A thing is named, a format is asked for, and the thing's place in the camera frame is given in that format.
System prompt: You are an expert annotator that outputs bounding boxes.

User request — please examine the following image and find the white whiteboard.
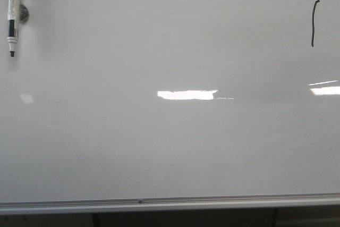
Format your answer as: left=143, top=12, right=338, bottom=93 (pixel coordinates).
left=1, top=0, right=339, bottom=203

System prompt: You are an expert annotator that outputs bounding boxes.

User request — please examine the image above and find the round grey magnet holder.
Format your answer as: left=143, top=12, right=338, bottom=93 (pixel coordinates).
left=20, top=4, right=30, bottom=23

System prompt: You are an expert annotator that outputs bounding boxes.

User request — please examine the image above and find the aluminium whiteboard tray rail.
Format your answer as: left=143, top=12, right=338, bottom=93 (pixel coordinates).
left=1, top=192, right=339, bottom=215

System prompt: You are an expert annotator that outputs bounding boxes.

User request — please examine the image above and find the black white whiteboard marker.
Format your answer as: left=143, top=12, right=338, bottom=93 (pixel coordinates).
left=7, top=0, right=21, bottom=57

